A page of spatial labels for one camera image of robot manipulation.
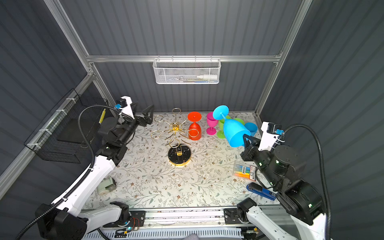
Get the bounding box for blue wine glass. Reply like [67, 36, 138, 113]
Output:
[213, 105, 250, 148]
[245, 122, 258, 137]

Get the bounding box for green wine glass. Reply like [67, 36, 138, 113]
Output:
[217, 116, 231, 139]
[235, 118, 245, 126]

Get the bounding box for magenta wine glass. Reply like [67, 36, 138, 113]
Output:
[207, 112, 218, 136]

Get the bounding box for red wine glass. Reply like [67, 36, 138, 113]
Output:
[188, 112, 202, 141]

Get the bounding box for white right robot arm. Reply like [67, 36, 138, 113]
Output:
[241, 135, 331, 240]

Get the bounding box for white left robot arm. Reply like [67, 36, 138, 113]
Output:
[27, 104, 154, 240]

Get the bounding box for gold wine glass rack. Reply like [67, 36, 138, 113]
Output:
[151, 108, 202, 167]

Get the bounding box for pack of coloured markers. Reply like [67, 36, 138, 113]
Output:
[233, 163, 257, 181]

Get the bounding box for yellow marker pen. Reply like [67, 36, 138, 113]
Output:
[99, 109, 106, 125]

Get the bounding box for blue stapler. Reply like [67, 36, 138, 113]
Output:
[247, 183, 277, 201]

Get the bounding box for white tape dispenser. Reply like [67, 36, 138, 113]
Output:
[97, 176, 117, 196]

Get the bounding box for floral table mat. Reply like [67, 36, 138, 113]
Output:
[84, 113, 272, 210]

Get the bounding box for white tube in basket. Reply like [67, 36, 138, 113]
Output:
[197, 75, 219, 81]

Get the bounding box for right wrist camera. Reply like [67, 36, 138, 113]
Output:
[258, 122, 285, 152]

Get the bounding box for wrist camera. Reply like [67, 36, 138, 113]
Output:
[258, 122, 285, 152]
[115, 96, 135, 122]

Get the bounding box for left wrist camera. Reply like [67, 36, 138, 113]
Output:
[115, 96, 135, 122]

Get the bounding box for white wire mesh basket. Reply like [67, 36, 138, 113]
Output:
[153, 58, 222, 85]

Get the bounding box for left black corrugated cable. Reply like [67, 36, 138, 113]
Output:
[14, 104, 121, 240]

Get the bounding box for black wire basket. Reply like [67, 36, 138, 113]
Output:
[24, 89, 108, 164]

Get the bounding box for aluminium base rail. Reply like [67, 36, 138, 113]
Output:
[68, 206, 307, 240]

